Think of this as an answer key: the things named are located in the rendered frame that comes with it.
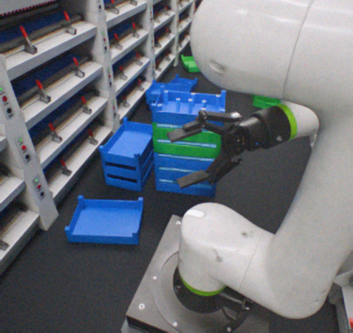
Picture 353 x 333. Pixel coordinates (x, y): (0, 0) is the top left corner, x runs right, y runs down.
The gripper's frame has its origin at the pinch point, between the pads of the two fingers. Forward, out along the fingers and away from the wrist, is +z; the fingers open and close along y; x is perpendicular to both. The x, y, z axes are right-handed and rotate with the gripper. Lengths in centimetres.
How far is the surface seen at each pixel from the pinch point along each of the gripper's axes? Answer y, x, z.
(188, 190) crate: -62, -49, -14
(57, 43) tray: 12, -80, 20
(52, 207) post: -47, -55, 48
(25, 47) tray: 16, -70, 31
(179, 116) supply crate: -21, -50, -16
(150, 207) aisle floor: -61, -47, 6
